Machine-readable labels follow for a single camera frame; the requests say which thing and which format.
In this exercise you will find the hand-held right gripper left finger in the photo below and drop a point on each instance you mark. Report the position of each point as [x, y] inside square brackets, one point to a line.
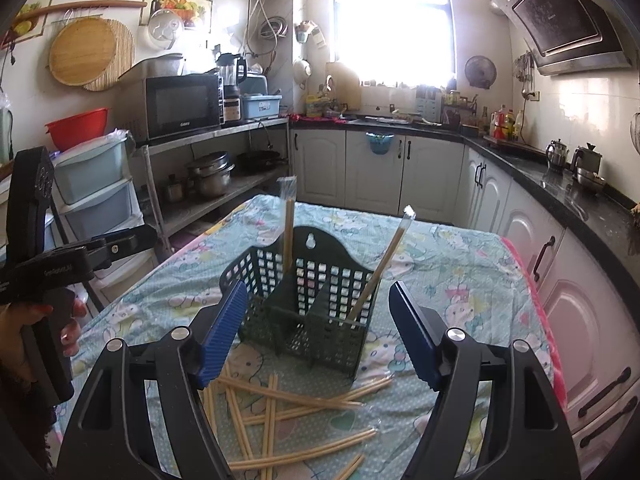
[222, 335]

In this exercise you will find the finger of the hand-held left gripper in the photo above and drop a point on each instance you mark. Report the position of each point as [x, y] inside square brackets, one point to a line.
[132, 242]

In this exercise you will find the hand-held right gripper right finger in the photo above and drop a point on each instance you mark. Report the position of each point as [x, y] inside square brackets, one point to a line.
[410, 330]

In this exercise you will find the bamboo chopstick pair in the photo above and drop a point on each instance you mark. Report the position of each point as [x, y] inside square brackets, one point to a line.
[289, 220]
[382, 265]

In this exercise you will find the dark green plastic utensil basket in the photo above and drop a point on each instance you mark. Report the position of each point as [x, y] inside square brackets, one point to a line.
[300, 320]

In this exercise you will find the pile of chopsticks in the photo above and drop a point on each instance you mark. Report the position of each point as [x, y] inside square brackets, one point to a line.
[280, 405]

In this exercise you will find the person's left forearm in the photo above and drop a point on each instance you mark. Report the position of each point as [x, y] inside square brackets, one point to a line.
[20, 410]

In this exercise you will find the person's left hand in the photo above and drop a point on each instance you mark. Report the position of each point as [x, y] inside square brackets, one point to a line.
[15, 327]

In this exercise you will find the plastic drawer unit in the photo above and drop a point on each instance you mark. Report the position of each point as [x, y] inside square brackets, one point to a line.
[95, 185]

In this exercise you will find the small steel pot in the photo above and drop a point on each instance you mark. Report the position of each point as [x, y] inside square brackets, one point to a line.
[175, 191]

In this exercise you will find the cartoon cat printed tablecloth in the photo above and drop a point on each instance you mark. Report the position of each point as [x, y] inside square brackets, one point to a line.
[450, 270]

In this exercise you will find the red plastic basin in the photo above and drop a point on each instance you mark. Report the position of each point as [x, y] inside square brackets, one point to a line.
[77, 127]

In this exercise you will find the stacked steel pots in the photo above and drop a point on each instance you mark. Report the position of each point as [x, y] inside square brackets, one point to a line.
[212, 175]

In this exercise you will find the metal shelf rack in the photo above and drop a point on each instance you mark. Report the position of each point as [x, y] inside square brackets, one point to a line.
[220, 130]

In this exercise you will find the black microwave oven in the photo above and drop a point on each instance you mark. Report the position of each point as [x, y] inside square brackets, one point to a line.
[182, 105]

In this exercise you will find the black frying pan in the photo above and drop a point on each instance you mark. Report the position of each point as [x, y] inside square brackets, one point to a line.
[257, 159]

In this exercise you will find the white kitchen cabinets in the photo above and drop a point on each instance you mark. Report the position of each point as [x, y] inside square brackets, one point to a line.
[425, 175]

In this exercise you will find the round wooden board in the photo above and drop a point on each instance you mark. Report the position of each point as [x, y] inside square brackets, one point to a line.
[82, 50]

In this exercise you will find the round bamboo mat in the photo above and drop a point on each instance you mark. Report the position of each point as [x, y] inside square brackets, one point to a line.
[125, 55]

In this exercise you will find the black blender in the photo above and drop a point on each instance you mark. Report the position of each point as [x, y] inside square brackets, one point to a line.
[230, 85]

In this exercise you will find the blue plastic dish box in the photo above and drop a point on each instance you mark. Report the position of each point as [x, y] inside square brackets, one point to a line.
[260, 105]

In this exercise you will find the blue hanging bin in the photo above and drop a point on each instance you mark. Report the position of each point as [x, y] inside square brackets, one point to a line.
[380, 144]

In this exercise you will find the long wooden rolling pin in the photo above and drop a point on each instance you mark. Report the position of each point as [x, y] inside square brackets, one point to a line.
[90, 6]

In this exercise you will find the round white plastic cover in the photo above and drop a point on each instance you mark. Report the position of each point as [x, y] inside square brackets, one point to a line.
[165, 29]

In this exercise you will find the group of condiment bottles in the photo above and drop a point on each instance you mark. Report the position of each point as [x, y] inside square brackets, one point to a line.
[507, 125]

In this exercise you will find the steel kettle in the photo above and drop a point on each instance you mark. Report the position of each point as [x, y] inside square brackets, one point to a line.
[557, 156]

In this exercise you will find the steel bowl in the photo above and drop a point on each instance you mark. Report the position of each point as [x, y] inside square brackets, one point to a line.
[591, 180]

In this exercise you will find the steel teapot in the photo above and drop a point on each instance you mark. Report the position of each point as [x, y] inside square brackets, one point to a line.
[587, 159]

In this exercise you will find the pale cutting board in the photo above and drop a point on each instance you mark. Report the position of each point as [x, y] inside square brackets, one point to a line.
[344, 85]

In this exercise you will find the small black fan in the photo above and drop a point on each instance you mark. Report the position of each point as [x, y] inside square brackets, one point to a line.
[480, 72]

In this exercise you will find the window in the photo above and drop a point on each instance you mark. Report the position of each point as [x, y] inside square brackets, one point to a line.
[395, 25]

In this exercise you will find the black range hood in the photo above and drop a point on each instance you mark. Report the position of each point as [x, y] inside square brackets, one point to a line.
[555, 15]

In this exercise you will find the fruit wall poster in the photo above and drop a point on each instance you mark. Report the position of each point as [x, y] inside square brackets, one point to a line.
[192, 5]

